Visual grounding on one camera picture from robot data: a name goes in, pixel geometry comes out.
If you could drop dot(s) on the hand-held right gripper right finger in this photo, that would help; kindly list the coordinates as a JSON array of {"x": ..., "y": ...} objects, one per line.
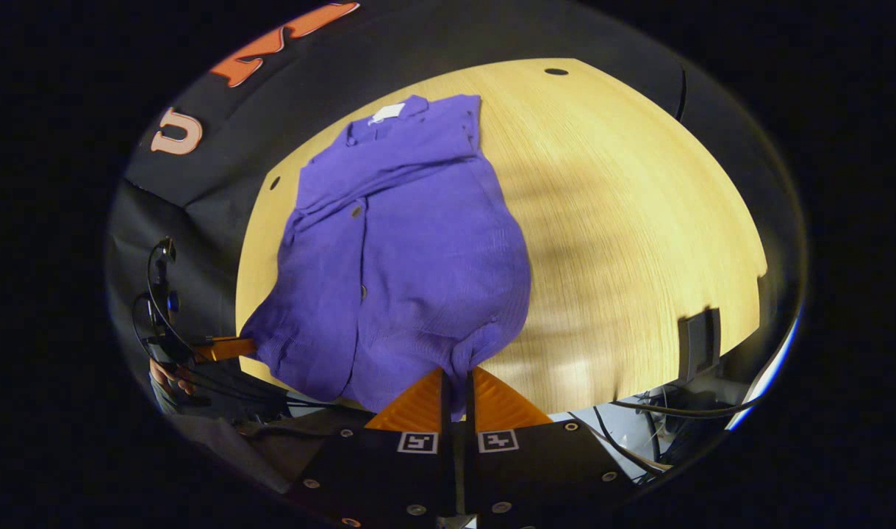
[{"x": 468, "y": 455}]

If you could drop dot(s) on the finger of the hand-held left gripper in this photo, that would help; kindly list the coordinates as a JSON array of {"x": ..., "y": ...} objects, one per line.
[{"x": 227, "y": 348}]

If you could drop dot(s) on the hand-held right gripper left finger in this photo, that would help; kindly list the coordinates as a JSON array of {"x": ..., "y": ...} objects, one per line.
[{"x": 448, "y": 455}]

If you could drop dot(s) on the purple knit garment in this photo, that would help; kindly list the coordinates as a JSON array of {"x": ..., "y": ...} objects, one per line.
[{"x": 418, "y": 257}]

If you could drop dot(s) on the white garment tag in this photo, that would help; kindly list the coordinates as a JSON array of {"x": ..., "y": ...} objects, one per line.
[{"x": 387, "y": 112}]

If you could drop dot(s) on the black table edge bracket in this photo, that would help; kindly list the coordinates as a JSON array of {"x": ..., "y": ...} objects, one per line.
[{"x": 697, "y": 345}]

